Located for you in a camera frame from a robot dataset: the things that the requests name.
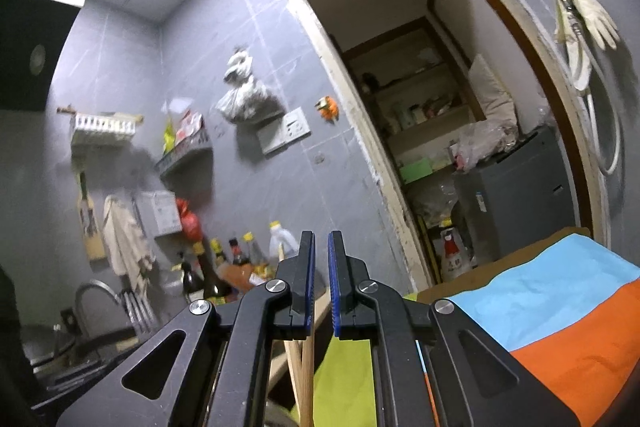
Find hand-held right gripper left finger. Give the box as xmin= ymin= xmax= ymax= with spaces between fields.
xmin=55 ymin=231 xmax=317 ymax=427

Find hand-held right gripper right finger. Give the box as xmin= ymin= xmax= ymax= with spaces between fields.
xmin=327 ymin=231 xmax=583 ymax=427

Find wooden chopstick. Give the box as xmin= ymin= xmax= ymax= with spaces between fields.
xmin=277 ymin=244 xmax=307 ymax=427
xmin=300 ymin=339 xmax=317 ymax=427

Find large cooking oil bottle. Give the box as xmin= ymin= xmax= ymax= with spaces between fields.
xmin=269 ymin=221 xmax=297 ymax=264

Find brown wooden block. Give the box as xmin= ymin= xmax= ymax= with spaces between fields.
xmin=220 ymin=263 xmax=268 ymax=293

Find clear bottle yellow cap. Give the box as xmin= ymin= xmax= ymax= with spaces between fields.
xmin=242 ymin=232 xmax=266 ymax=268

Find dark bottle white label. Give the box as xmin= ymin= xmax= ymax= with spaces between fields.
xmin=179 ymin=252 xmax=206 ymax=303

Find white sack red label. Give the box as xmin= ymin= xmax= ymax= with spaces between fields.
xmin=439 ymin=227 xmax=477 ymax=284

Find clear plastic bag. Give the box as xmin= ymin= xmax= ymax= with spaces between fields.
xmin=450 ymin=122 xmax=521 ymax=172
xmin=407 ymin=179 xmax=458 ymax=228

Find red plastic bag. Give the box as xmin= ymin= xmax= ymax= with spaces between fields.
xmin=175 ymin=198 xmax=205 ymax=244

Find green box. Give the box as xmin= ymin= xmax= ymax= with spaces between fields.
xmin=400 ymin=158 xmax=433 ymax=184

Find chrome metal prongs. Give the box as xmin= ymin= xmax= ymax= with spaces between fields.
xmin=120 ymin=289 xmax=156 ymax=328

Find cream hanging towel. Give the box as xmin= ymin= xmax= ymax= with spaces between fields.
xmin=102 ymin=194 xmax=157 ymax=293

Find black wok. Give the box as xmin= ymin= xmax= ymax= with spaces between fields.
xmin=30 ymin=327 xmax=143 ymax=370

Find dark grey cabinet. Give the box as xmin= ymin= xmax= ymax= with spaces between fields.
xmin=452 ymin=127 xmax=578 ymax=268

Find red seasoning packet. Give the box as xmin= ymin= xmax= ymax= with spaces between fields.
xmin=175 ymin=109 xmax=206 ymax=142

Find hanging plastic bag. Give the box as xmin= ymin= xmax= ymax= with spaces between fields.
xmin=215 ymin=49 xmax=286 ymax=124

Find yellow seasoning packet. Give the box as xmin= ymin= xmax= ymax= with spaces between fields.
xmin=162 ymin=117 xmax=178 ymax=155

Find wooden storage shelf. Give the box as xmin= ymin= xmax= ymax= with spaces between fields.
xmin=345 ymin=19 xmax=488 ymax=188

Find chrome faucet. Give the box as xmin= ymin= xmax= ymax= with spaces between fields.
xmin=75 ymin=279 xmax=128 ymax=343

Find colourful patchwork cloth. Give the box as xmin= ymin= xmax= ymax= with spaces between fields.
xmin=312 ymin=227 xmax=640 ymax=427

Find hanging wooden board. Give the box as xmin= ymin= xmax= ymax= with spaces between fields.
xmin=75 ymin=172 xmax=108 ymax=264

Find beige pillow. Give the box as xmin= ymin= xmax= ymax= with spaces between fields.
xmin=467 ymin=54 xmax=518 ymax=130

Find wooden rolling pin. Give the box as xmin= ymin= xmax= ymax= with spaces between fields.
xmin=56 ymin=106 xmax=146 ymax=124

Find cream rubber glove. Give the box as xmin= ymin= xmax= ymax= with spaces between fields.
xmin=552 ymin=0 xmax=581 ymax=45
xmin=575 ymin=0 xmax=622 ymax=52

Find black range hood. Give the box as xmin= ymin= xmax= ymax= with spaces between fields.
xmin=0 ymin=0 xmax=87 ymax=112

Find door frame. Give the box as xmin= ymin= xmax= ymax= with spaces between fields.
xmin=272 ymin=0 xmax=608 ymax=293

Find grey switch cover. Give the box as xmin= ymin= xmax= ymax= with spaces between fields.
xmin=256 ymin=126 xmax=290 ymax=156

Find white wall box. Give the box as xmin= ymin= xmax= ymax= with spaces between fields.
xmin=135 ymin=191 xmax=183 ymax=235

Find white wall socket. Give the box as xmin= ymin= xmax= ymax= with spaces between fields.
xmin=281 ymin=107 xmax=312 ymax=140

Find metal wall shelf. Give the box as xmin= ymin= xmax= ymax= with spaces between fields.
xmin=155 ymin=132 xmax=215 ymax=180

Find orange wall hook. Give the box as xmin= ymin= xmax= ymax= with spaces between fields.
xmin=314 ymin=95 xmax=341 ymax=122

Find white wall basket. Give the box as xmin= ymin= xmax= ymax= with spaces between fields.
xmin=70 ymin=112 xmax=143 ymax=148

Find white hose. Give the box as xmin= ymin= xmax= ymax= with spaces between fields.
xmin=564 ymin=42 xmax=624 ymax=176

